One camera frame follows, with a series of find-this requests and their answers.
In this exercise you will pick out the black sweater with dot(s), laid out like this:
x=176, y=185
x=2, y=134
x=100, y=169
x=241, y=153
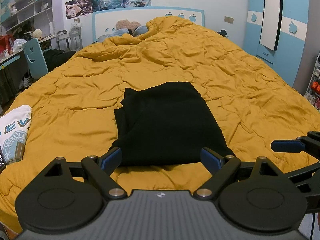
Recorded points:
x=166, y=125

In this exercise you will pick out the red bag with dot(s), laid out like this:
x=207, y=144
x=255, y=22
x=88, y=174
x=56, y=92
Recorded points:
x=6, y=45

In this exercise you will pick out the black smartphone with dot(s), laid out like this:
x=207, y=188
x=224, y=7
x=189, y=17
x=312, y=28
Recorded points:
x=3, y=163

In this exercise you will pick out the shoe rack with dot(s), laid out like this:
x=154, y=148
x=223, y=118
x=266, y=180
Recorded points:
x=313, y=91

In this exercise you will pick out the anime poster strip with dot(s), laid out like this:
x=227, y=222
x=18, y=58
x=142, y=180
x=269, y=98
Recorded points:
x=76, y=8

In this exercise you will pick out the wall bookshelf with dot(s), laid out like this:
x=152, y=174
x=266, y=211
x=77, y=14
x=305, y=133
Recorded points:
x=15, y=13

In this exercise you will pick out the blue pillow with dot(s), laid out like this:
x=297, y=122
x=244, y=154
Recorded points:
x=140, y=30

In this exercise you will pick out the mustard yellow quilt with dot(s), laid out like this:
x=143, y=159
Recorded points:
x=73, y=106

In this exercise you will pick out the desk with blue edge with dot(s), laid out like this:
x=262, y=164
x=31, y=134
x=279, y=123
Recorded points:
x=13, y=69

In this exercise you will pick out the white printed t-shirt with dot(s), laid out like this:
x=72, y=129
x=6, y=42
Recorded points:
x=14, y=129

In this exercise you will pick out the blue white wardrobe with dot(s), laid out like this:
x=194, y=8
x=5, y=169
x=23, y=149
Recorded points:
x=276, y=32

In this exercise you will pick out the brown teddy bear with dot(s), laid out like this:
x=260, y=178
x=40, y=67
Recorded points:
x=126, y=24

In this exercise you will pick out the blue white headboard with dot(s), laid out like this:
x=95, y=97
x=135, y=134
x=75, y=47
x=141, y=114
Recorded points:
x=104, y=22

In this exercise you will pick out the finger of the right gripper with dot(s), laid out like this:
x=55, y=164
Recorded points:
x=308, y=144

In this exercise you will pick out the wall switch plate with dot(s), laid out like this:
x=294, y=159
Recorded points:
x=228, y=19

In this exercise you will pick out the blue wooden chair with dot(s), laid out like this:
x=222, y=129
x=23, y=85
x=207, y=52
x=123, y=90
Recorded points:
x=35, y=59

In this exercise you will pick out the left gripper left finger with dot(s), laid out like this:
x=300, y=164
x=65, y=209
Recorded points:
x=98, y=170

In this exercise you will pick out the black clothes pile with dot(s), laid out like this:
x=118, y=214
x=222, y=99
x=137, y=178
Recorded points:
x=55, y=57

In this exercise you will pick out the white round lamp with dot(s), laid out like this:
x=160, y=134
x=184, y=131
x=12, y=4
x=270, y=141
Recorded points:
x=37, y=33

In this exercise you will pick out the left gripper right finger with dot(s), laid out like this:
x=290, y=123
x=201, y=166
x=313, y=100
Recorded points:
x=223, y=171

